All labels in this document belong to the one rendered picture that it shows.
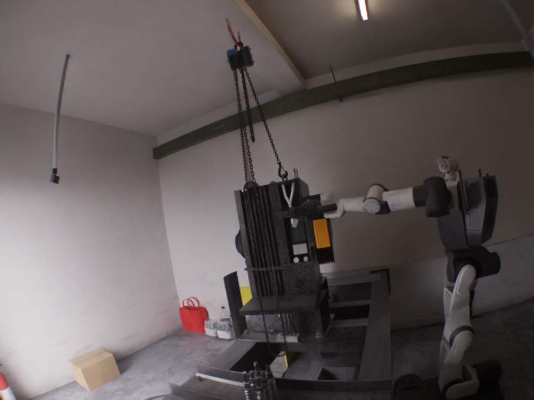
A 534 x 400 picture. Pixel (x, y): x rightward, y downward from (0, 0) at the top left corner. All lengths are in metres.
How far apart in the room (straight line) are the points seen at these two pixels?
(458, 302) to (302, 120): 2.34
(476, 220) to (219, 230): 2.73
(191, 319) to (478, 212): 3.38
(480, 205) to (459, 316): 0.56
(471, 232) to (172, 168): 3.47
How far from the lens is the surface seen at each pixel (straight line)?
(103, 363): 2.89
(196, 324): 3.64
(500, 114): 3.19
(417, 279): 2.77
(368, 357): 1.33
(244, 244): 1.66
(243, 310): 1.51
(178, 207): 3.61
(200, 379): 1.34
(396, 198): 1.13
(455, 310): 1.39
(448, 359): 1.49
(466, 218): 1.21
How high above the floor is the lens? 1.40
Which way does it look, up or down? 4 degrees up
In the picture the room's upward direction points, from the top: 9 degrees counter-clockwise
